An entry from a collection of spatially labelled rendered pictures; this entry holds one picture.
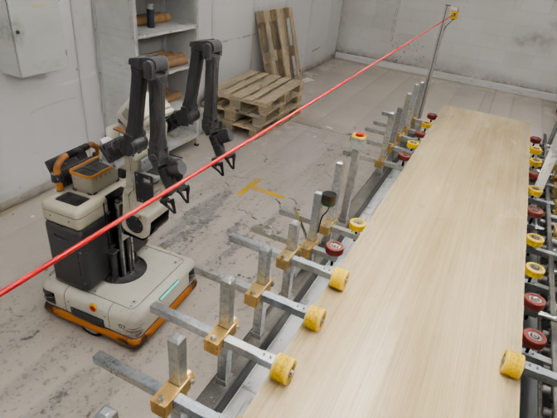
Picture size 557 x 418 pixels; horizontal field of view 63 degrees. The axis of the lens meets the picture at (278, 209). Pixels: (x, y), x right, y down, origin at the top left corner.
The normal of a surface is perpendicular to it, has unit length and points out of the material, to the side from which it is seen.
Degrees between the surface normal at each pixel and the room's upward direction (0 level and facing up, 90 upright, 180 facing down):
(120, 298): 0
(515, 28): 90
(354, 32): 90
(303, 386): 0
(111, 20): 90
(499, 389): 0
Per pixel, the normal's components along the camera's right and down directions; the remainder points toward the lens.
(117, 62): -0.44, 0.42
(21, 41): 0.89, 0.30
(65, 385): 0.09, -0.85
